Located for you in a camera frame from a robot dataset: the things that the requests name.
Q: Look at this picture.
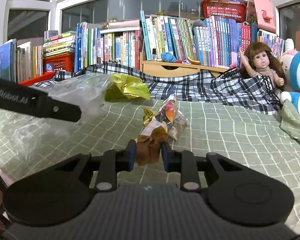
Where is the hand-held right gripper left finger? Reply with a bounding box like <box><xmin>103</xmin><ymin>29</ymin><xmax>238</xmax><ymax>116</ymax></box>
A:
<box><xmin>52</xmin><ymin>139</ymin><xmax>137</xmax><ymax>192</ymax></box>

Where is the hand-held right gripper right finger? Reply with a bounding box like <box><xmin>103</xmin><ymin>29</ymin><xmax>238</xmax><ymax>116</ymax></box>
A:
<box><xmin>161</xmin><ymin>142</ymin><xmax>245</xmax><ymax>192</ymax></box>

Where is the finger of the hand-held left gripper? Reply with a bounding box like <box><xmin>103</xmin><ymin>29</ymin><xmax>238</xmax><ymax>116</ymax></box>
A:
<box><xmin>46</xmin><ymin>94</ymin><xmax>82</xmax><ymax>123</ymax></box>

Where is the brown paper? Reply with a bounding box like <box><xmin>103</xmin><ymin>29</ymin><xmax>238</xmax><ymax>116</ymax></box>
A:
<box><xmin>136</xmin><ymin>120</ymin><xmax>170</xmax><ymax>166</ymax></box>

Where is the clear plastic bag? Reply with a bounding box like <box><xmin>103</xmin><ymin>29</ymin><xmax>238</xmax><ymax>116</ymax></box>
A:
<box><xmin>1</xmin><ymin>71</ymin><xmax>115</xmax><ymax>153</ymax></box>

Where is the macaron print snack packet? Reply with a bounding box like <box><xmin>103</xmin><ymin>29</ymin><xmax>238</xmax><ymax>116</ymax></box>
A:
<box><xmin>156</xmin><ymin>94</ymin><xmax>190</xmax><ymax>140</ymax></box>

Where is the flat stack of books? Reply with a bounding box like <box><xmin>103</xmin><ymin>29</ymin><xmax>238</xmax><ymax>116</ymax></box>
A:
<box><xmin>42</xmin><ymin>31</ymin><xmax>77</xmax><ymax>57</ymax></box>

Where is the upright row of books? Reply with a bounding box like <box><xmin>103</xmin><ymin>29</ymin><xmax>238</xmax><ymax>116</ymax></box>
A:
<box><xmin>75</xmin><ymin>22</ymin><xmax>143</xmax><ymax>73</ymax></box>

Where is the leaning row of books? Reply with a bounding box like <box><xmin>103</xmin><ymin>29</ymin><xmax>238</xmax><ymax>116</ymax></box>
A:
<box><xmin>140</xmin><ymin>10</ymin><xmax>258</xmax><ymax>69</ymax></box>

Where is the row of thin pastel books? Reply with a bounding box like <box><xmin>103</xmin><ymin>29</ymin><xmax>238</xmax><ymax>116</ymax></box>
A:
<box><xmin>256</xmin><ymin>29</ymin><xmax>285</xmax><ymax>58</ymax></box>

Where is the red flat box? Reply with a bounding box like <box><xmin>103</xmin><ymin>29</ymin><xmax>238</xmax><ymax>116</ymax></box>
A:
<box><xmin>19</xmin><ymin>71</ymin><xmax>56</xmax><ymax>85</ymax></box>

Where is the red slotted basket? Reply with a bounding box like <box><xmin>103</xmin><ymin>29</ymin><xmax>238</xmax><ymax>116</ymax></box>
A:
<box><xmin>42</xmin><ymin>53</ymin><xmax>75</xmax><ymax>73</ymax></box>

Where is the crumpled yellow gold packet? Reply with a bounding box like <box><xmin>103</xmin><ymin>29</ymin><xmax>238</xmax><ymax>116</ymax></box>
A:
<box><xmin>104</xmin><ymin>74</ymin><xmax>151</xmax><ymax>103</ymax></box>

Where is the green checked cloth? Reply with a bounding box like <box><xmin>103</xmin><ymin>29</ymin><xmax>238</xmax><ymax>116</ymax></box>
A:
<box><xmin>0</xmin><ymin>97</ymin><xmax>300</xmax><ymax>230</ymax></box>

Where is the plaid blanket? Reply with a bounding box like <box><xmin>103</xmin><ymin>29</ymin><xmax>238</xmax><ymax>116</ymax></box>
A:
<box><xmin>30</xmin><ymin>61</ymin><xmax>283</xmax><ymax>115</ymax></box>

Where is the wooden drawer box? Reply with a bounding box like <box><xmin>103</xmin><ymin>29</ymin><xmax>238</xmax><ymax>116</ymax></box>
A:
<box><xmin>140</xmin><ymin>52</ymin><xmax>233</xmax><ymax>78</ymax></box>

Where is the blue yarn ball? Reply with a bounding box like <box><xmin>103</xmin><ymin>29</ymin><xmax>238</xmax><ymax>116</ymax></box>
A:
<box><xmin>161</xmin><ymin>52</ymin><xmax>177</xmax><ymax>63</ymax></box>

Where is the brown haired doll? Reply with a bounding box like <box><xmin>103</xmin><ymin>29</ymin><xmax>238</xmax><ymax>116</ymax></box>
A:
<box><xmin>239</xmin><ymin>42</ymin><xmax>285</xmax><ymax>98</ymax></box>

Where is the grey plush toy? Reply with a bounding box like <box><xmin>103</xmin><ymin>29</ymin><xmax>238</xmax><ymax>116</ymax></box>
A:
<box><xmin>191</xmin><ymin>19</ymin><xmax>207</xmax><ymax>29</ymax></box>

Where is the pink rabbit plush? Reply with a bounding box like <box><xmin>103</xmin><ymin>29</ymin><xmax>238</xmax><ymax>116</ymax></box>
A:
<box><xmin>280</xmin><ymin>38</ymin><xmax>300</xmax><ymax>74</ymax></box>

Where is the red mesh basket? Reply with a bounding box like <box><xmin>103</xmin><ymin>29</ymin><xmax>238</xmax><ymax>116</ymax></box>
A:
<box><xmin>200</xmin><ymin>0</ymin><xmax>247</xmax><ymax>23</ymax></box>

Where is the pink toy house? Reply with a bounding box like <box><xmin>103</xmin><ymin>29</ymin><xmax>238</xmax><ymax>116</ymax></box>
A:
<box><xmin>245</xmin><ymin>0</ymin><xmax>277</xmax><ymax>33</ymax></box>

